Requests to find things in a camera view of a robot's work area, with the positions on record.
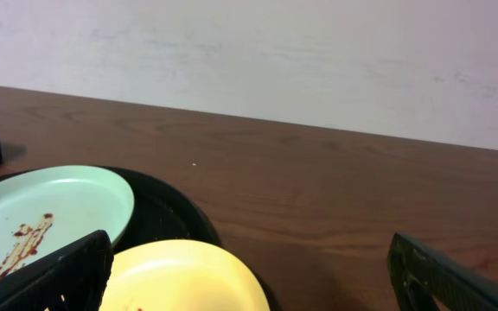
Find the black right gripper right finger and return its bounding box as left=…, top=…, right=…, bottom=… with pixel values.
left=387, top=233, right=498, bottom=311

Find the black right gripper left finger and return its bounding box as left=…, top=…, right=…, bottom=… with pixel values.
left=0, top=230, right=114, bottom=311

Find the pale green plate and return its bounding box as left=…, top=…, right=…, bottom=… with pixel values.
left=0, top=166, right=134, bottom=279

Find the yellow plate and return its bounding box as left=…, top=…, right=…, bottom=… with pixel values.
left=99, top=239, right=270, bottom=311

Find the round black tray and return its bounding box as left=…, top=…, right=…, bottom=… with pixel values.
left=0, top=165, right=283, bottom=311

